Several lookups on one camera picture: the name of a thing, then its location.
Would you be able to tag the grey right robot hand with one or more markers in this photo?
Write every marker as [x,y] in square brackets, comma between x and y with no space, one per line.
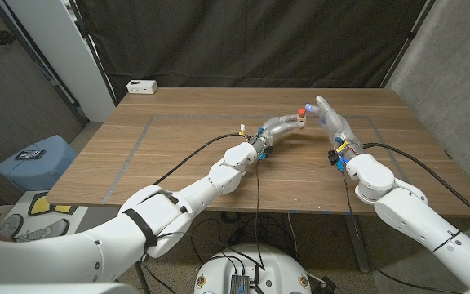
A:
[339,126]

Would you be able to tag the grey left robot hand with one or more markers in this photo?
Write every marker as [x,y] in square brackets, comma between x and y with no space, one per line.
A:
[278,126]

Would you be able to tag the small wooden block with holes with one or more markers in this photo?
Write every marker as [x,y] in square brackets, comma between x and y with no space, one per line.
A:
[301,120]

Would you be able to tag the red headed wooden screw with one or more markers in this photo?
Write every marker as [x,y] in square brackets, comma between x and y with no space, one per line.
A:
[301,111]

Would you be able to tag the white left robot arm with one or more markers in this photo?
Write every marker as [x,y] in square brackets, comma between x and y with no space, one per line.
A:
[218,175]

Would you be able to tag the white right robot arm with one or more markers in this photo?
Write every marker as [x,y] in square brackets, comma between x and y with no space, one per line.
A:
[406,212]

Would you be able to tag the black backdrop curtain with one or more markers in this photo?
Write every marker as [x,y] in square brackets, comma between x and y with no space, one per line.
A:
[251,41]

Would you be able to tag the black backdrop stand pole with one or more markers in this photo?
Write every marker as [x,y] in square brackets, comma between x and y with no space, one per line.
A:
[412,34]
[93,49]

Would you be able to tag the grey table leg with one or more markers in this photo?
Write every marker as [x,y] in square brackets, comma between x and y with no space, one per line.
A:
[361,257]

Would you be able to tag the white power strip box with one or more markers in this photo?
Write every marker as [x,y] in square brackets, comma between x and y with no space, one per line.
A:
[142,87]

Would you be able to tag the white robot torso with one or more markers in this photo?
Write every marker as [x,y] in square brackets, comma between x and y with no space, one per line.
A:
[276,269]

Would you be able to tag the black plug beside torso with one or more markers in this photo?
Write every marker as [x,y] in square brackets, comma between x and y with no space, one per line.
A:
[328,286]

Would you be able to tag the blue plastic stool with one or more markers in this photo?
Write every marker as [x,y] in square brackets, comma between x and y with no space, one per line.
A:
[35,171]

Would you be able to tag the white board yellow black marking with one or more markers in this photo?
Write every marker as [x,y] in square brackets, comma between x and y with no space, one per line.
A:
[41,204]

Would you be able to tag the black smartphone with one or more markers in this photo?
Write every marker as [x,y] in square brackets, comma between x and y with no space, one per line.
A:
[30,154]

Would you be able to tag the white wall panel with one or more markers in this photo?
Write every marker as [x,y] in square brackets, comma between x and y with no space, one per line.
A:
[63,53]

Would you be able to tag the black metal rail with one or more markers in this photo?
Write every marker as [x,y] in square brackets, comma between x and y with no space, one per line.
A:
[55,83]

